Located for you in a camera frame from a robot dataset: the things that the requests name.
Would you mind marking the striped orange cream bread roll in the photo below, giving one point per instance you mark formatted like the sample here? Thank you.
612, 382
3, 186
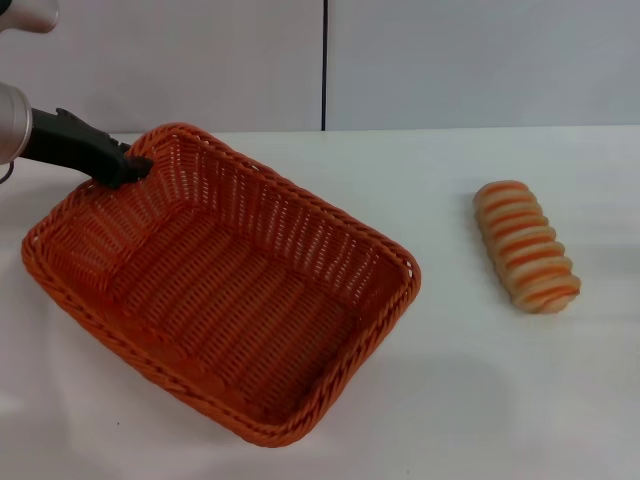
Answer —
525, 250

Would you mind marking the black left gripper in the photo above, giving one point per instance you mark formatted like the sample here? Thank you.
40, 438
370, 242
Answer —
70, 142

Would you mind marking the orange woven plastic basket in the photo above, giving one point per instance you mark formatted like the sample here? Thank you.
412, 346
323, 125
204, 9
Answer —
240, 310

